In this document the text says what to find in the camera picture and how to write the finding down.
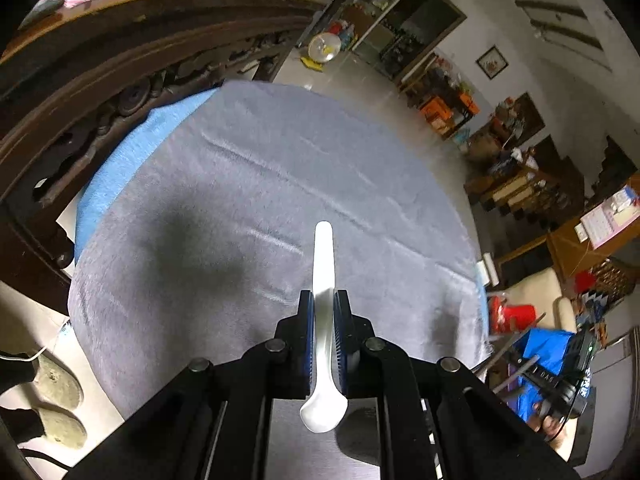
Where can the person's black-socked foot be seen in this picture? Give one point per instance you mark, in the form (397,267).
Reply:
(20,425)
(15,372)

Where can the cream chair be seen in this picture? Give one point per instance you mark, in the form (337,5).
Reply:
(537,285)

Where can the person's right hand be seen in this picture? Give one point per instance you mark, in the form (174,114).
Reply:
(547,425)

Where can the yellow cloth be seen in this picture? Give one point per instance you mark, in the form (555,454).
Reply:
(311,62)

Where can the grey-green slipper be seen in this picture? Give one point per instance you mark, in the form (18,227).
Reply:
(57,385)
(65,430)

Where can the wooden desk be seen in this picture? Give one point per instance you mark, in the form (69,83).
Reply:
(565,245)

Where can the red bucket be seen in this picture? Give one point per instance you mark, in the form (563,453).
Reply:
(517,316)

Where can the grey towel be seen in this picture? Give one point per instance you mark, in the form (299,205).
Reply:
(250,185)

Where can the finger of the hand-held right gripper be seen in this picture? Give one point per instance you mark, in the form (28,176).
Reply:
(530,367)

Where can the framed wall picture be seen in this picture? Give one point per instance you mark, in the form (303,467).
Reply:
(492,62)

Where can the orange box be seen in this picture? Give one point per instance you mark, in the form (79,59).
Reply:
(435,110)

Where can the pink calendar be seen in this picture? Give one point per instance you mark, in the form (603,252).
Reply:
(610,217)

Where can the white box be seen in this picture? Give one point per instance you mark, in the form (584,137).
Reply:
(487,270)

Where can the large white plastic spoon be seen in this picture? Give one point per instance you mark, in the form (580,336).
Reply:
(323,260)

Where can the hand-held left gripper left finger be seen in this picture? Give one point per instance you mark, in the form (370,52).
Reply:
(309,345)

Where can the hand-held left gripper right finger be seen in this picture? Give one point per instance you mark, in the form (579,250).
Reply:
(340,345)

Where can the carved dark wooden furniture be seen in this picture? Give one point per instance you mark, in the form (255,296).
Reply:
(100,75)

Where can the glass-door cabinet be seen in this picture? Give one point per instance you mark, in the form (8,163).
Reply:
(415,20)

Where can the blue towel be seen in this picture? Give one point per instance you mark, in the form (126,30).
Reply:
(135,150)

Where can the cluttered wooden shelf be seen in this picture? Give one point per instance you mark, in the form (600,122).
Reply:
(520,180)

